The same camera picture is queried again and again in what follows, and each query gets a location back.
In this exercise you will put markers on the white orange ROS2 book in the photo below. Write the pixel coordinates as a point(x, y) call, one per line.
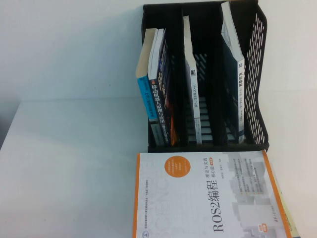
point(198, 198)

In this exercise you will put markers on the dark book white title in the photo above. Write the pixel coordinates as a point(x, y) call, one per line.
point(159, 99)

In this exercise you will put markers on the blue spine book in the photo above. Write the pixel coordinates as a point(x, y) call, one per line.
point(144, 94)

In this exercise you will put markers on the thin white spine book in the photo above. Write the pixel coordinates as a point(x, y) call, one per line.
point(195, 99)

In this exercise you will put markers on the dark cover white spine book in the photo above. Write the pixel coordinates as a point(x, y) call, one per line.
point(240, 94)

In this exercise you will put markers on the black perforated book stand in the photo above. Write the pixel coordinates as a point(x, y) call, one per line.
point(210, 29)

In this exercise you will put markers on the yellow green mechanisms book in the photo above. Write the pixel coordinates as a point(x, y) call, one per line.
point(288, 218)

